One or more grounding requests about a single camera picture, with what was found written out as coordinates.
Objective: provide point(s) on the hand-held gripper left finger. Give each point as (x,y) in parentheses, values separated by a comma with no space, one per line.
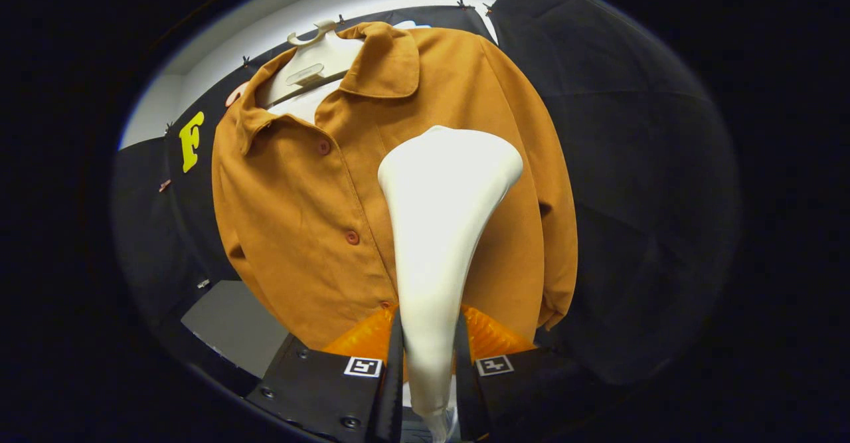
(396,396)

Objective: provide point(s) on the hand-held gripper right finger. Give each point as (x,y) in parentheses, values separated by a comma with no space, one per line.
(465,396)

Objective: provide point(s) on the white garment steamer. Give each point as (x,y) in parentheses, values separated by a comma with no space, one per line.
(445,230)

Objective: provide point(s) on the orange button shirt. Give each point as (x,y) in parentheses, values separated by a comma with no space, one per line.
(299,230)

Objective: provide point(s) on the white garment board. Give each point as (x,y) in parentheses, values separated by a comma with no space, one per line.
(305,105)

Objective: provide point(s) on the white clothes hanger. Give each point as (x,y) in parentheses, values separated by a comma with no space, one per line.
(312,64)

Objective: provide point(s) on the grey cabinet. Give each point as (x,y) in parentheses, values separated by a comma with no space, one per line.
(232,323)

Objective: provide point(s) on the black backdrop cloth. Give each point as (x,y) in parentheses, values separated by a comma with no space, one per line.
(631,197)

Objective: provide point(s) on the red clip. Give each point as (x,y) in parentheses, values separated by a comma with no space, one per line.
(165,185)

